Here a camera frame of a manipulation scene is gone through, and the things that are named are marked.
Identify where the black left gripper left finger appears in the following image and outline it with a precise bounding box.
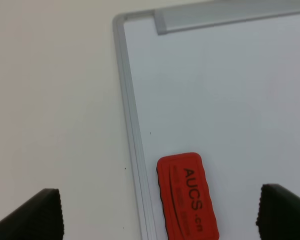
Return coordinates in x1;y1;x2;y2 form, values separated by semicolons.
0;188;65;240

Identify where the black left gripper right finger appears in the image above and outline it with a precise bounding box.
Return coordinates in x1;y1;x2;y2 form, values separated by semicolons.
256;183;300;240

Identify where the red whiteboard eraser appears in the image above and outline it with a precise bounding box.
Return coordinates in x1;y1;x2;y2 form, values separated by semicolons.
156;152;220;240

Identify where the white board with grey frame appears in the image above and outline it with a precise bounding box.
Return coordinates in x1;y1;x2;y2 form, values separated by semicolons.
113;0;300;240

